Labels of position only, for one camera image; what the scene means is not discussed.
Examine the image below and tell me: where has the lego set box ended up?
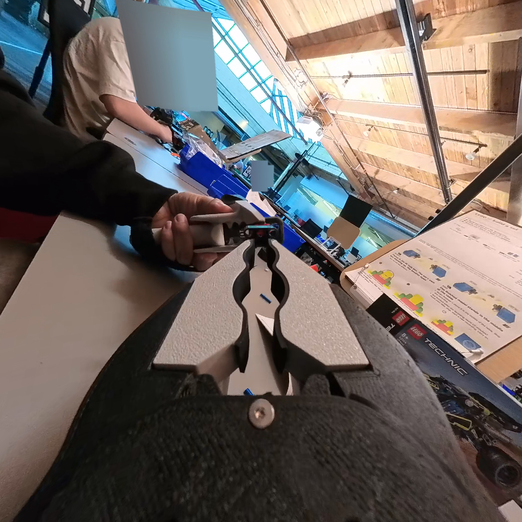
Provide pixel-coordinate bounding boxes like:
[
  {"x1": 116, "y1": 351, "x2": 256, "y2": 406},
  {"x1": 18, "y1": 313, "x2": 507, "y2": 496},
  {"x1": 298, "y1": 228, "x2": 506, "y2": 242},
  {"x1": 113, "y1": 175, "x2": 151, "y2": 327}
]
[{"x1": 367, "y1": 294, "x2": 522, "y2": 504}]

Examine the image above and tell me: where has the white security camera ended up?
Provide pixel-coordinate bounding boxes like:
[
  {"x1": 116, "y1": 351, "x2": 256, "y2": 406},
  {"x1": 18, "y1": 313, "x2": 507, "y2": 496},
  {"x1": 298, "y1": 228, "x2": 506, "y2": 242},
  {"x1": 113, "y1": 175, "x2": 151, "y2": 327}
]
[{"x1": 296, "y1": 114, "x2": 325, "y2": 142}]

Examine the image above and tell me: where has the instruction sheet on board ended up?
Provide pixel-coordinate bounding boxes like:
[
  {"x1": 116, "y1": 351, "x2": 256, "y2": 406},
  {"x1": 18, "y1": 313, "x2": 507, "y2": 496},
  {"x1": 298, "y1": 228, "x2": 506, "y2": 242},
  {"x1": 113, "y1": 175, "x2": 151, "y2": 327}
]
[{"x1": 340, "y1": 210, "x2": 522, "y2": 384}]

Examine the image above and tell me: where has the red cloth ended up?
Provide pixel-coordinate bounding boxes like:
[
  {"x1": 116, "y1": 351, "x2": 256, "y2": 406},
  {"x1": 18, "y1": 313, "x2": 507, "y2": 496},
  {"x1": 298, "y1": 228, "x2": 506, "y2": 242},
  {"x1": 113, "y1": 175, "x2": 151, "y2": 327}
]
[{"x1": 0, "y1": 206, "x2": 58, "y2": 242}]

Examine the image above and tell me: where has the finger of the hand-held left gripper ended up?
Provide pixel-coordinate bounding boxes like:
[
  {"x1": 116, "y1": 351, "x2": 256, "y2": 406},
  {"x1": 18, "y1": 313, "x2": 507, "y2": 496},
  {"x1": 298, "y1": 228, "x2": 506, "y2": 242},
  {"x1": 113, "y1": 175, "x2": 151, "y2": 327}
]
[
  {"x1": 232, "y1": 201, "x2": 257, "y2": 223},
  {"x1": 226, "y1": 222, "x2": 250, "y2": 248}
]

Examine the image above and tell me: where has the dark metal bar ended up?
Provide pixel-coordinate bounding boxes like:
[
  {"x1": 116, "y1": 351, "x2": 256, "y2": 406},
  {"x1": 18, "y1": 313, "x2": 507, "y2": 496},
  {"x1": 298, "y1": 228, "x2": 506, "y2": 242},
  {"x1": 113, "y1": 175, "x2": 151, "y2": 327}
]
[{"x1": 416, "y1": 135, "x2": 522, "y2": 237}]

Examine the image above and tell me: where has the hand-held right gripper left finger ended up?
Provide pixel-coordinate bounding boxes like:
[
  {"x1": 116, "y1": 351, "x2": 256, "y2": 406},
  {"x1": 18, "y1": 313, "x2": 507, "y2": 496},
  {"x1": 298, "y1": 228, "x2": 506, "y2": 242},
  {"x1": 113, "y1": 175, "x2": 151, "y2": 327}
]
[{"x1": 152, "y1": 240, "x2": 255, "y2": 376}]

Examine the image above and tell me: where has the tan and black board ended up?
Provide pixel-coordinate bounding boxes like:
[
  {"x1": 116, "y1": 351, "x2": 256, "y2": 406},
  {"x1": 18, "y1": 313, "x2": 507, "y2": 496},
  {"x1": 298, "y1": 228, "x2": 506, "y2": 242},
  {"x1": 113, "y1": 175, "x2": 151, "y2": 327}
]
[{"x1": 327, "y1": 195, "x2": 374, "y2": 250}]

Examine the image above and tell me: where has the person's left hand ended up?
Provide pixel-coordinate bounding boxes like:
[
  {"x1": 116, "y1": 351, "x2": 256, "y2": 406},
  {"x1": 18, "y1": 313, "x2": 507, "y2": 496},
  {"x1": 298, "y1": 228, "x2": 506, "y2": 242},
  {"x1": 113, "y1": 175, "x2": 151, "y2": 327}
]
[{"x1": 151, "y1": 191, "x2": 234, "y2": 271}]

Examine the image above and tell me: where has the person's left forearm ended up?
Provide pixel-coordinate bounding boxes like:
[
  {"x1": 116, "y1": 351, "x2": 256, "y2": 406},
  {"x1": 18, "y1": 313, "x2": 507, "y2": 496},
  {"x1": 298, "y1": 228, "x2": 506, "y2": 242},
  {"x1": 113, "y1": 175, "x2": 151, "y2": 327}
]
[{"x1": 0, "y1": 69, "x2": 179, "y2": 229}]

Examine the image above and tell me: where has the cardboard sign board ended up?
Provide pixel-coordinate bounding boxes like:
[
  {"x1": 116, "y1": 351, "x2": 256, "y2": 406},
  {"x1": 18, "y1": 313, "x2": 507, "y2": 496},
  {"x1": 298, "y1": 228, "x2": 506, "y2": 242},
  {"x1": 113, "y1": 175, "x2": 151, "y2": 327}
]
[{"x1": 219, "y1": 130, "x2": 293, "y2": 161}]

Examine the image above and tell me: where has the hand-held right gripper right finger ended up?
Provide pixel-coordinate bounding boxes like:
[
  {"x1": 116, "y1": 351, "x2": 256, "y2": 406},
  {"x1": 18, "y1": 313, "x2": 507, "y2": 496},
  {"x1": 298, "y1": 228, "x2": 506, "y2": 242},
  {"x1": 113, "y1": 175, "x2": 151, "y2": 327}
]
[{"x1": 267, "y1": 240, "x2": 370, "y2": 386}]

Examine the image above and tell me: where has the clear plastic bag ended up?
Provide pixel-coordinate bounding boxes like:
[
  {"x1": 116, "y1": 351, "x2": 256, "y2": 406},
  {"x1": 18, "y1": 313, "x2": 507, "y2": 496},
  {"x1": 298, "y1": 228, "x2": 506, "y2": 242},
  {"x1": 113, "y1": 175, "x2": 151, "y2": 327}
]
[{"x1": 184, "y1": 130, "x2": 224, "y2": 169}]

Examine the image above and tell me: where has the grey metal pole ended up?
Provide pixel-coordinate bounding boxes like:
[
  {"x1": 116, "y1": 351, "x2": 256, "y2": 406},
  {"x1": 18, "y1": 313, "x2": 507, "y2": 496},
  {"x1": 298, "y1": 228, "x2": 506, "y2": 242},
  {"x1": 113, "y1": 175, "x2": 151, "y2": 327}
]
[{"x1": 395, "y1": 0, "x2": 453, "y2": 204}]

